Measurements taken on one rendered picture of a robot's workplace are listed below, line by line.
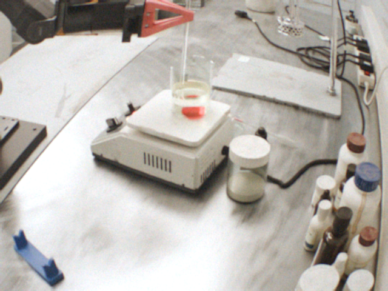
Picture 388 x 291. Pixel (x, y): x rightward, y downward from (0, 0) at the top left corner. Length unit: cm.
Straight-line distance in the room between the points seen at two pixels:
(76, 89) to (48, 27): 40
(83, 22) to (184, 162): 27
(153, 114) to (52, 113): 30
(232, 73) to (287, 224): 48
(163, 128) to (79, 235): 21
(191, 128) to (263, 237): 19
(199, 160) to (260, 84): 37
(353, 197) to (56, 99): 69
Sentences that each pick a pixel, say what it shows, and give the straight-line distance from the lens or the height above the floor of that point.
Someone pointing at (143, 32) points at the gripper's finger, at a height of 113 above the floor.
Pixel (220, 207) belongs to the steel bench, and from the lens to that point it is 72.
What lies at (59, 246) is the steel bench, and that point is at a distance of 66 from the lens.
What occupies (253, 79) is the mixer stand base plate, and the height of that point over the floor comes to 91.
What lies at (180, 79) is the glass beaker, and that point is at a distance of 72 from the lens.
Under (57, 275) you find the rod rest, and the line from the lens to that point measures 61.
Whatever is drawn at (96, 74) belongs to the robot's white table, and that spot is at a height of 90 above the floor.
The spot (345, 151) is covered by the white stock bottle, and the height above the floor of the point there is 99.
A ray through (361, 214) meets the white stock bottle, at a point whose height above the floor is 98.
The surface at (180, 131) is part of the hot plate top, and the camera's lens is 72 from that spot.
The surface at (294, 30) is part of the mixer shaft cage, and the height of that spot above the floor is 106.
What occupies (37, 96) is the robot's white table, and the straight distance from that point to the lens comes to 109.
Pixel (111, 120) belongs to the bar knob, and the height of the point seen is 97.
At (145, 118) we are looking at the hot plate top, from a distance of 75.
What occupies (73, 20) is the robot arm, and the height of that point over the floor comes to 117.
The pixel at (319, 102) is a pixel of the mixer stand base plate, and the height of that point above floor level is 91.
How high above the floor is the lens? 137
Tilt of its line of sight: 33 degrees down
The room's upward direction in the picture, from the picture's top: 1 degrees clockwise
